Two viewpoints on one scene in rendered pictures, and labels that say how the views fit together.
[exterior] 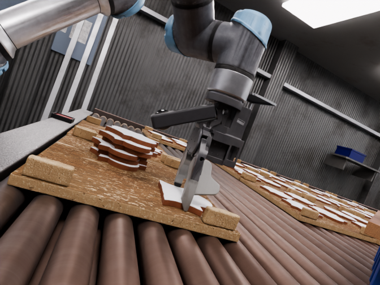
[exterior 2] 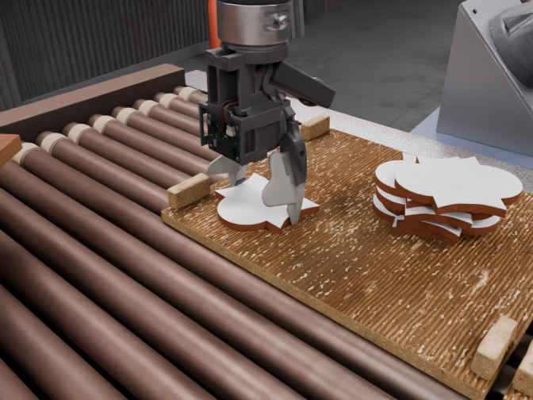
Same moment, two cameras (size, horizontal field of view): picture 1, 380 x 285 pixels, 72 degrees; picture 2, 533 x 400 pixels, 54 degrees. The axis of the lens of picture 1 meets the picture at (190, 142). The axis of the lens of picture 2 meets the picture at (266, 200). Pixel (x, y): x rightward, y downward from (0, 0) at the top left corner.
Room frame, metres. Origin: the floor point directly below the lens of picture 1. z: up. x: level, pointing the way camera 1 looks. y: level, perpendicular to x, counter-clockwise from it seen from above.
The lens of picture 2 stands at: (0.96, -0.31, 1.29)
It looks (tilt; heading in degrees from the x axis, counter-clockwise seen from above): 32 degrees down; 148
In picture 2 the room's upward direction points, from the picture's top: straight up
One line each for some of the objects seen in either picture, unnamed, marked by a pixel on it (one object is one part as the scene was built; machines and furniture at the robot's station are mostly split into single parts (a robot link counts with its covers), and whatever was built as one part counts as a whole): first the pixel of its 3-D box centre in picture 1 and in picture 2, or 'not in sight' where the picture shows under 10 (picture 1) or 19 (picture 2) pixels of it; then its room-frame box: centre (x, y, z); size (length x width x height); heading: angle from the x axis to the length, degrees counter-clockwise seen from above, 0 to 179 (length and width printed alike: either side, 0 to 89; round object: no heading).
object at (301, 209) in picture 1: (300, 203); not in sight; (1.05, -0.50, 0.94); 0.41 x 0.35 x 0.04; 18
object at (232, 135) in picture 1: (217, 130); (249, 99); (0.49, -0.04, 1.08); 0.09 x 0.08 x 0.12; 103
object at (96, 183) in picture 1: (132, 174); (376, 217); (0.58, 0.09, 0.93); 0.41 x 0.35 x 0.02; 17
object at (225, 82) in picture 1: (228, 88); (255, 22); (0.50, -0.03, 1.16); 0.08 x 0.08 x 0.05
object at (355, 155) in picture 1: (349, 154); not in sight; (5.30, -3.06, 1.67); 0.45 x 0.34 x 0.18; 113
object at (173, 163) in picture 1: (174, 163); (495, 345); (0.80, 0.02, 0.95); 0.06 x 0.02 x 0.03; 107
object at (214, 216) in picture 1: (220, 218); (189, 191); (0.43, -0.09, 0.95); 0.06 x 0.02 x 0.03; 107
